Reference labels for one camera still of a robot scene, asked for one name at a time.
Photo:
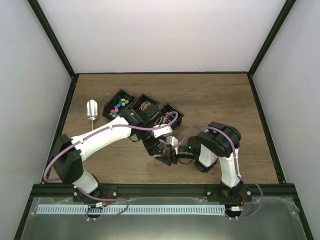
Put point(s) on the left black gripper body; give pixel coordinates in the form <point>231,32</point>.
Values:
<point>148,145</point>

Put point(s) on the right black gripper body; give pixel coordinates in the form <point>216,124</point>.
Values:
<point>173,155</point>

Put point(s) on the metal scoop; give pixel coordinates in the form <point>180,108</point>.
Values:
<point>92,111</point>

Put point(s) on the clear glass jar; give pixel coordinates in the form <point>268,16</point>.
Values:
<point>165,149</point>

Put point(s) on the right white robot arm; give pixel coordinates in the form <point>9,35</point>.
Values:
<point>216,142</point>

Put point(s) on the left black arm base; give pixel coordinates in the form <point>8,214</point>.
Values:
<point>104,191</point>

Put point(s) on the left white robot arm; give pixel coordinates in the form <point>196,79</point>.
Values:
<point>69,153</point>

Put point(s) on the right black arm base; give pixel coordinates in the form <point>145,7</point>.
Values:
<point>225,195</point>

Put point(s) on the black bin star candies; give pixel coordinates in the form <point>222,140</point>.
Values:
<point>121,101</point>

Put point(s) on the black bin round lollipops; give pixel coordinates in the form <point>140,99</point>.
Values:
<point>169,112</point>

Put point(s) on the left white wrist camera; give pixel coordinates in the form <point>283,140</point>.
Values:
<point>158,131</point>

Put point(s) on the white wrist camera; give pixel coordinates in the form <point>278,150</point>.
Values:
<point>172,141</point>
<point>158,131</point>

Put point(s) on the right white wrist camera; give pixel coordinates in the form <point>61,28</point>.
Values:
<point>172,141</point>

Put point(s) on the light blue slotted cable duct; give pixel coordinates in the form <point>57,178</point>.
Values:
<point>68,209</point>

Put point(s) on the black aluminium frame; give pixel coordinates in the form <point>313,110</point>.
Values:
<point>281,189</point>

